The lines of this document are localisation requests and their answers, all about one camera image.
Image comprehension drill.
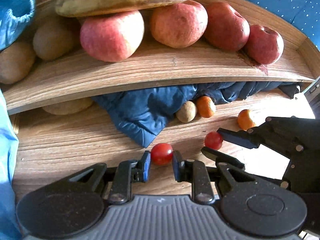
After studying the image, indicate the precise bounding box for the dark blue jacket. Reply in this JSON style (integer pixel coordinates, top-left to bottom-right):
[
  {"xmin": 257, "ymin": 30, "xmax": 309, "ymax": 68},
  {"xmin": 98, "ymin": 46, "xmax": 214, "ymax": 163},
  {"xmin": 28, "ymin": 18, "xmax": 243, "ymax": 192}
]
[{"xmin": 92, "ymin": 81, "xmax": 302, "ymax": 148}]

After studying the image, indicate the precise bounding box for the blue shoe cover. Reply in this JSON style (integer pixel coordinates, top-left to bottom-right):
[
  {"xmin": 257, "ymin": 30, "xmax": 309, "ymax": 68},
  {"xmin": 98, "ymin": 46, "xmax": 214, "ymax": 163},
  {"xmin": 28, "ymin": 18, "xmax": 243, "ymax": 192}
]
[{"xmin": 1, "ymin": 0, "xmax": 36, "ymax": 50}]

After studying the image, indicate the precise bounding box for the pale red apple left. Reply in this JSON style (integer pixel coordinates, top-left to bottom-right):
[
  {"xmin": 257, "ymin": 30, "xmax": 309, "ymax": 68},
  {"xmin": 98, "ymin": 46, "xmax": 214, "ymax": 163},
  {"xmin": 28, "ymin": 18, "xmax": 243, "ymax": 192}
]
[{"xmin": 80, "ymin": 10, "xmax": 145, "ymax": 62}]

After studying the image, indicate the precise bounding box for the curved wooden shelf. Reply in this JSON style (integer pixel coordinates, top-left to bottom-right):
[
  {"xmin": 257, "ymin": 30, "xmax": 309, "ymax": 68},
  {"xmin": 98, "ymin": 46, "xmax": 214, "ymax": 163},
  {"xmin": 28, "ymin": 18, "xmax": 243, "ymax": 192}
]
[{"xmin": 1, "ymin": 0, "xmax": 319, "ymax": 114}]

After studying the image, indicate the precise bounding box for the light blue striped garment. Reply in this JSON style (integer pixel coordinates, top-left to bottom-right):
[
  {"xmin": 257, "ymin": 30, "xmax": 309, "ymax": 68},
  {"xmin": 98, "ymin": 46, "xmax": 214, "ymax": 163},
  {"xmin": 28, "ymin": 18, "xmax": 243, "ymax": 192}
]
[{"xmin": 0, "ymin": 95, "xmax": 22, "ymax": 239}]

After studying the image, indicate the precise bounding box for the red apple right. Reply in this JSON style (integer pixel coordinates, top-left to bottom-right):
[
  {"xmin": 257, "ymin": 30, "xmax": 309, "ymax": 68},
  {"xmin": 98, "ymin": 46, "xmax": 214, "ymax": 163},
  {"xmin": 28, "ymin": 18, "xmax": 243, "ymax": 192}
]
[{"xmin": 244, "ymin": 24, "xmax": 284, "ymax": 64}]

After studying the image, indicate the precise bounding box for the right kiwi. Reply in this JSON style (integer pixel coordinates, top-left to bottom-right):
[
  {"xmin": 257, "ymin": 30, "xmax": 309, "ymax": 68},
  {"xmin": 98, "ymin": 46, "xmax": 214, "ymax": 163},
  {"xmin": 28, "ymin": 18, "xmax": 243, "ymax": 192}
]
[{"xmin": 33, "ymin": 18, "xmax": 80, "ymax": 61}]

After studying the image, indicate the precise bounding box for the small orange mandarin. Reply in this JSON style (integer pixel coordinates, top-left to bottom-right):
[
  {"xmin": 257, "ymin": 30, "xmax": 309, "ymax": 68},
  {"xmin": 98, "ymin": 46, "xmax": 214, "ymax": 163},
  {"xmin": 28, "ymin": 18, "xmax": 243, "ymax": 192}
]
[{"xmin": 196, "ymin": 96, "xmax": 216, "ymax": 118}]

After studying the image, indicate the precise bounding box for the cherry tomato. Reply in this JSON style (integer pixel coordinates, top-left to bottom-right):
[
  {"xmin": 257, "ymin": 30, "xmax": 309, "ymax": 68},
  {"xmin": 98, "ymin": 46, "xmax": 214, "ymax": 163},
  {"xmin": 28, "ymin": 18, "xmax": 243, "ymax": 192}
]
[
  {"xmin": 204, "ymin": 132, "xmax": 223, "ymax": 150},
  {"xmin": 151, "ymin": 143, "xmax": 174, "ymax": 166}
]

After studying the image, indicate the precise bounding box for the blue starry fabric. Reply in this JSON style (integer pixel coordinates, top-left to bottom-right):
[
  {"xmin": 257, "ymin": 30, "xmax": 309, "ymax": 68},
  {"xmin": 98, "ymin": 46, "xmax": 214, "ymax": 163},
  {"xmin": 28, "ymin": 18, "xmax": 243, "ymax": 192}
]
[{"xmin": 247, "ymin": 0, "xmax": 319, "ymax": 48}]

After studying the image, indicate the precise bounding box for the left kiwi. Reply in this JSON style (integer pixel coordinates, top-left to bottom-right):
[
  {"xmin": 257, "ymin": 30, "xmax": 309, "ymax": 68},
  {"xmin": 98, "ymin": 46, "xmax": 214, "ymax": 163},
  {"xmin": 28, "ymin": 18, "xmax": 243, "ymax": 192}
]
[{"xmin": 1, "ymin": 42, "xmax": 36, "ymax": 85}]

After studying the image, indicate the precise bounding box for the small tan kiwi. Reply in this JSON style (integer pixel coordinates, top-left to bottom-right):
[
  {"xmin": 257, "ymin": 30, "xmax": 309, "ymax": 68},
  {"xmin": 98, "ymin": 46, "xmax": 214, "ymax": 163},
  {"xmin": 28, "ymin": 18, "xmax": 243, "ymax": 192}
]
[{"xmin": 176, "ymin": 101, "xmax": 197, "ymax": 123}]

